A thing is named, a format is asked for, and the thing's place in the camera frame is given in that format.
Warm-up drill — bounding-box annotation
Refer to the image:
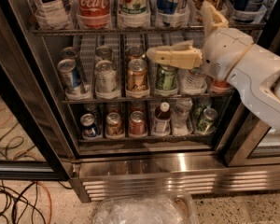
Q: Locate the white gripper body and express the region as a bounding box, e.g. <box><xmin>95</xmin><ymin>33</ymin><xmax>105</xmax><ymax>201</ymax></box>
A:
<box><xmin>201</xmin><ymin>28</ymin><xmax>254</xmax><ymax>81</ymax></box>

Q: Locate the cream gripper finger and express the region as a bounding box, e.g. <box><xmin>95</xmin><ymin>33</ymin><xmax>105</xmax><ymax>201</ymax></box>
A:
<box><xmin>201</xmin><ymin>1</ymin><xmax>229</xmax><ymax>37</ymax></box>
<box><xmin>147</xmin><ymin>40</ymin><xmax>203</xmax><ymax>70</ymax></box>

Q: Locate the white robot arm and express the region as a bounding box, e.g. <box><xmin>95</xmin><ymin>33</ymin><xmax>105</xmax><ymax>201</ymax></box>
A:
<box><xmin>147</xmin><ymin>2</ymin><xmax>280</xmax><ymax>133</ymax></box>

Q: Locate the green can middle shelf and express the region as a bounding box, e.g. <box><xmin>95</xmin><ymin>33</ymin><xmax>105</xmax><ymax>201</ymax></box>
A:
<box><xmin>155</xmin><ymin>64</ymin><xmax>177</xmax><ymax>91</ymax></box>

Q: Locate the clear water bottle middle shelf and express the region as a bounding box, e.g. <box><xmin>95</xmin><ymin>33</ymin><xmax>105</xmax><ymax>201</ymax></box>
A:
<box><xmin>183</xmin><ymin>68</ymin><xmax>206</xmax><ymax>90</ymax></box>

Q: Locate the clear water bottle shelf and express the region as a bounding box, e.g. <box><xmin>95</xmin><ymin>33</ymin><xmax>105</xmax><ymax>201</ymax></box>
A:
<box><xmin>172</xmin><ymin>98</ymin><xmax>193</xmax><ymax>136</ymax></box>
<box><xmin>183</xmin><ymin>68</ymin><xmax>206</xmax><ymax>90</ymax></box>

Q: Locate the red coke can middle front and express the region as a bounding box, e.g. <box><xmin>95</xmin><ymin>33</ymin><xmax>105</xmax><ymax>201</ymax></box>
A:
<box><xmin>212</xmin><ymin>79</ymin><xmax>231</xmax><ymax>89</ymax></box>

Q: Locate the gold can middle back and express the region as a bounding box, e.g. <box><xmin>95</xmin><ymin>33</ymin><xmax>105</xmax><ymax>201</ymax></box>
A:
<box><xmin>127</xmin><ymin>46</ymin><xmax>145</xmax><ymax>61</ymax></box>

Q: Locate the gold can middle front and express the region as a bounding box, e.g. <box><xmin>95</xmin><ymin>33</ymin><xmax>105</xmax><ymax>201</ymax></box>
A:
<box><xmin>127</xmin><ymin>59</ymin><xmax>147</xmax><ymax>92</ymax></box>

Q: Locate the green can bottom back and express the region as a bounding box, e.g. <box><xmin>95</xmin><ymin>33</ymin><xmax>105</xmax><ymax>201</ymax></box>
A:
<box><xmin>192</xmin><ymin>97</ymin><xmax>212</xmax><ymax>120</ymax></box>

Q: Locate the white green soda can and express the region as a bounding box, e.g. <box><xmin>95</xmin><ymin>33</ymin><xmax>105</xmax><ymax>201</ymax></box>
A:
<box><xmin>118</xmin><ymin>0</ymin><xmax>150</xmax><ymax>28</ymax></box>

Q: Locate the clear water bottle bottom shelf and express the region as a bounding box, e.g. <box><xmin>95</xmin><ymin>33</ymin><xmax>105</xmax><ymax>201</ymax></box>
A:
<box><xmin>172</xmin><ymin>98</ymin><xmax>193</xmax><ymax>136</ymax></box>

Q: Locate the green can bottom front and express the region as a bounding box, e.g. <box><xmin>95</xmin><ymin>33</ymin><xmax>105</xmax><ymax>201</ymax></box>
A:
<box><xmin>196</xmin><ymin>108</ymin><xmax>217</xmax><ymax>133</ymax></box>

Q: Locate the white can middle back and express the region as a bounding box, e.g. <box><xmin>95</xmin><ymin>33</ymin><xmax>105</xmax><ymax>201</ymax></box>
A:
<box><xmin>95</xmin><ymin>45</ymin><xmax>113</xmax><ymax>63</ymax></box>

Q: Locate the white can middle front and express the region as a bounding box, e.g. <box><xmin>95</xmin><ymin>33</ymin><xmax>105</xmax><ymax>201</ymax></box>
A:
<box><xmin>95</xmin><ymin>61</ymin><xmax>119</xmax><ymax>93</ymax></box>

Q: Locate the red can bottom front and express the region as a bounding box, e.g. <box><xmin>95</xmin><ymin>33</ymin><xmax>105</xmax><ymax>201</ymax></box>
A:
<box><xmin>129</xmin><ymin>111</ymin><xmax>146</xmax><ymax>135</ymax></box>

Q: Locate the right glass fridge door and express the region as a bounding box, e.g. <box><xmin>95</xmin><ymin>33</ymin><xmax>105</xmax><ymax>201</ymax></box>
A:
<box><xmin>224</xmin><ymin>104</ymin><xmax>280</xmax><ymax>167</ymax></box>

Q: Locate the glass fridge door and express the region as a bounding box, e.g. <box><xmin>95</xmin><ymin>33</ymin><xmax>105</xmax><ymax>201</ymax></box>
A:
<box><xmin>224</xmin><ymin>104</ymin><xmax>280</xmax><ymax>167</ymax></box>
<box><xmin>0</xmin><ymin>47</ymin><xmax>69</xmax><ymax>180</ymax></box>

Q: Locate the red coca-cola can top shelf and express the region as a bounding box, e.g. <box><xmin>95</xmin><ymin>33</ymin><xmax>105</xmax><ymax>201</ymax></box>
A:
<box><xmin>77</xmin><ymin>0</ymin><xmax>110</xmax><ymax>29</ymax></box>

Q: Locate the gold can bottom front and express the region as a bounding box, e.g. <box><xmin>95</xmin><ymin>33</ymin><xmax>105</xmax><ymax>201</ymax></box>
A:
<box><xmin>106</xmin><ymin>112</ymin><xmax>123</xmax><ymax>137</ymax></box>

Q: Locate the blue silver can middle back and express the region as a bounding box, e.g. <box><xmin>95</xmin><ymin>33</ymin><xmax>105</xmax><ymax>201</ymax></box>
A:
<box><xmin>61</xmin><ymin>47</ymin><xmax>86</xmax><ymax>80</ymax></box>

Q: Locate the blue silver can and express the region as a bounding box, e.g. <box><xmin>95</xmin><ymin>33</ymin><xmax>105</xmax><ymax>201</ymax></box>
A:
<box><xmin>61</xmin><ymin>47</ymin><xmax>86</xmax><ymax>80</ymax></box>
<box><xmin>57</xmin><ymin>59</ymin><xmax>86</xmax><ymax>95</ymax></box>

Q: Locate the stainless steel fridge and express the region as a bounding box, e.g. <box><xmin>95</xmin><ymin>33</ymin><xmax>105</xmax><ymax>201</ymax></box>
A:
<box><xmin>0</xmin><ymin>0</ymin><xmax>280</xmax><ymax>203</ymax></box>

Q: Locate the blue silver can middle front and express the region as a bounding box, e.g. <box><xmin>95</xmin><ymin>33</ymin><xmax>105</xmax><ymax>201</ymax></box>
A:
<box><xmin>57</xmin><ymin>59</ymin><xmax>86</xmax><ymax>95</ymax></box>

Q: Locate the blue pepsi can bottom front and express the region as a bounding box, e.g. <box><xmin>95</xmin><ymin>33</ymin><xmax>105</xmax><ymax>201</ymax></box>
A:
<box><xmin>80</xmin><ymin>113</ymin><xmax>101</xmax><ymax>139</ymax></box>

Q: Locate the white tea bottle top shelf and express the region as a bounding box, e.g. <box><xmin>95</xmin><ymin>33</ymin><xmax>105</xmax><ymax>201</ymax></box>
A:
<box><xmin>34</xmin><ymin>0</ymin><xmax>74</xmax><ymax>30</ymax></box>

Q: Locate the left glass fridge door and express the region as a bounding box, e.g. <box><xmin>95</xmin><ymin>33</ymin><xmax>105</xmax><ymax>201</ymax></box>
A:
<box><xmin>0</xmin><ymin>47</ymin><xmax>69</xmax><ymax>180</ymax></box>

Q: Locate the brown juice bottle white cap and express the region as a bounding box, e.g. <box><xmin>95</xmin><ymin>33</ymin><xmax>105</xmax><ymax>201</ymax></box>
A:
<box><xmin>153</xmin><ymin>102</ymin><xmax>171</xmax><ymax>134</ymax></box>

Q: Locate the orange cable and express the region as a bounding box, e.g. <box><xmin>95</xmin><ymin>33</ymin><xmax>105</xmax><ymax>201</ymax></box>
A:
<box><xmin>35</xmin><ymin>180</ymin><xmax>54</xmax><ymax>224</ymax></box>

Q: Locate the black cable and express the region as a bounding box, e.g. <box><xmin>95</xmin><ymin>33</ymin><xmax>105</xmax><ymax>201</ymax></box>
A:
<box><xmin>0</xmin><ymin>180</ymin><xmax>48</xmax><ymax>224</ymax></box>

